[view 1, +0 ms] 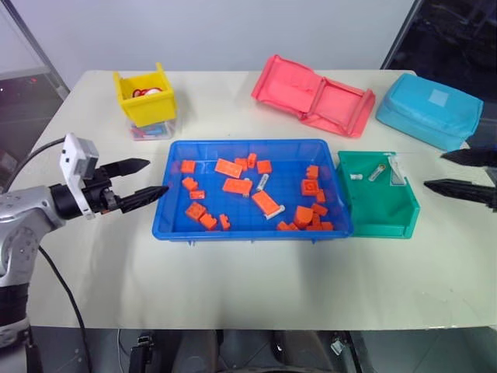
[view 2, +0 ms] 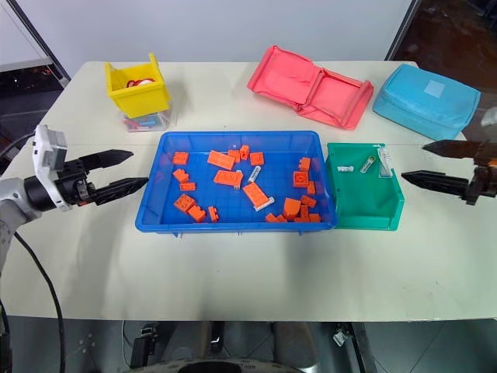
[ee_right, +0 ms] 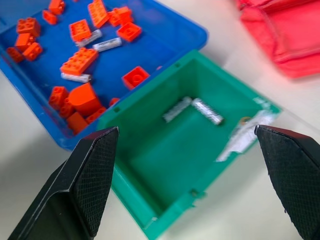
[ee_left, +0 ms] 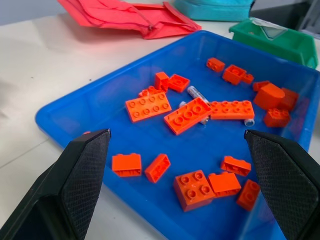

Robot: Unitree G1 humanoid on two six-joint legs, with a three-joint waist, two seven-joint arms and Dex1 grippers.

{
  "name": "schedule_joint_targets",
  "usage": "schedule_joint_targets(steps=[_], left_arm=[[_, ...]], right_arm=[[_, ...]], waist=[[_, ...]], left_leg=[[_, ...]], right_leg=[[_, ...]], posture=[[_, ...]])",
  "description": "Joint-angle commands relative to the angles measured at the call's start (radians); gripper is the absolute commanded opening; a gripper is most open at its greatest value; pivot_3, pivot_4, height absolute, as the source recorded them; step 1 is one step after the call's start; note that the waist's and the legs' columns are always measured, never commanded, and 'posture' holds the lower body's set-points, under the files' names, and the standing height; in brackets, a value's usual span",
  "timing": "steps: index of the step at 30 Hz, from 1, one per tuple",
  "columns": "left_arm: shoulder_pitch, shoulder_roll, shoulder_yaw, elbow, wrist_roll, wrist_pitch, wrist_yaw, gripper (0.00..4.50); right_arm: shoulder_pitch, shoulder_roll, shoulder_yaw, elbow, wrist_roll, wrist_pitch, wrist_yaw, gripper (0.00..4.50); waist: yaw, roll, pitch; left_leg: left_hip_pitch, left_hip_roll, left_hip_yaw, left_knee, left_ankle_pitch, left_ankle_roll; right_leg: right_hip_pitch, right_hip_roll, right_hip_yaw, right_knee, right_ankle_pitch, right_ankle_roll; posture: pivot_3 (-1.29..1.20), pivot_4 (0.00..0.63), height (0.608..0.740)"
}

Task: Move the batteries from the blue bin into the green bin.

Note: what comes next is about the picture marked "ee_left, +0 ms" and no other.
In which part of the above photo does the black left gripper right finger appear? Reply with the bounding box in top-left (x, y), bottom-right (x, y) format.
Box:
top-left (243, 129), bottom-right (320, 240)

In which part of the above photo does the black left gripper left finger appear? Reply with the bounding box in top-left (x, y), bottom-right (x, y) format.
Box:
top-left (0, 128), bottom-right (111, 240)

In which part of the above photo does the green plastic bin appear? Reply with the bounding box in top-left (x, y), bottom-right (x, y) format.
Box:
top-left (228, 18), bottom-right (319, 70)

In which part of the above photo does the blue plastic tray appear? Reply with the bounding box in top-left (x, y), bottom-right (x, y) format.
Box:
top-left (35, 30), bottom-right (320, 240)

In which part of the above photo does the orange 2x2 plastic building brick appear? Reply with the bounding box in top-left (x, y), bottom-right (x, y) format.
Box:
top-left (172, 169), bottom-right (217, 213)

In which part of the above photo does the clear plastic bag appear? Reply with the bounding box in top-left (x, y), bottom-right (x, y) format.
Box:
top-left (250, 18), bottom-right (289, 41)

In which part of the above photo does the red fabric case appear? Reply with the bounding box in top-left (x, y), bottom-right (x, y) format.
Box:
top-left (57, 0), bottom-right (203, 40)

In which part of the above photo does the teal fabric case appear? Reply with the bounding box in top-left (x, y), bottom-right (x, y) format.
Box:
top-left (173, 0), bottom-right (256, 22)

